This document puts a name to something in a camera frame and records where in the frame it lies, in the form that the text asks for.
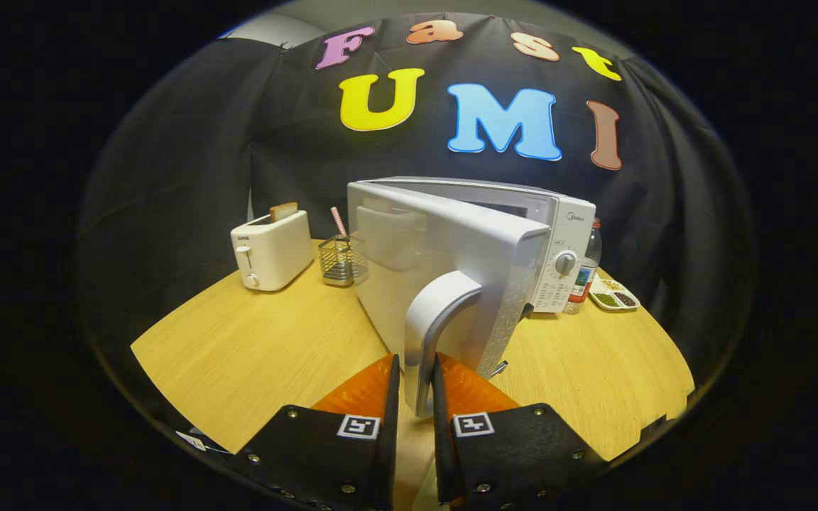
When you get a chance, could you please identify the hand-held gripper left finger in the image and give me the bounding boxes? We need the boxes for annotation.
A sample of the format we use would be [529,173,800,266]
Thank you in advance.
[235,353,401,511]

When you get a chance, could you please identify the white toaster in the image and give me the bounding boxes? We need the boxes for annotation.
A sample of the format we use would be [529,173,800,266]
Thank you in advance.
[230,209,315,292]

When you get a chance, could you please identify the wire mesh basket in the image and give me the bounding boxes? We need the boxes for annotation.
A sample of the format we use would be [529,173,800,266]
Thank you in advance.
[318,236,367,287]

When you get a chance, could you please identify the clear plastic bottle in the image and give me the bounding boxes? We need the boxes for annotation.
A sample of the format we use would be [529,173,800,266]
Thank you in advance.
[564,219,603,315]

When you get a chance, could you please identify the white microwave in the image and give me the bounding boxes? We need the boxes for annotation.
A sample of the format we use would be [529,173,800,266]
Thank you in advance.
[347,176,597,418]

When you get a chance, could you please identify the white divided snack dish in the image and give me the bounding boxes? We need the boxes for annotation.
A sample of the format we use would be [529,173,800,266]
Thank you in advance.
[589,275,640,312]

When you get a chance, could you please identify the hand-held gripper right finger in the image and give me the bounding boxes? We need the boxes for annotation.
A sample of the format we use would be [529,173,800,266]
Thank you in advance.
[432,353,609,511]

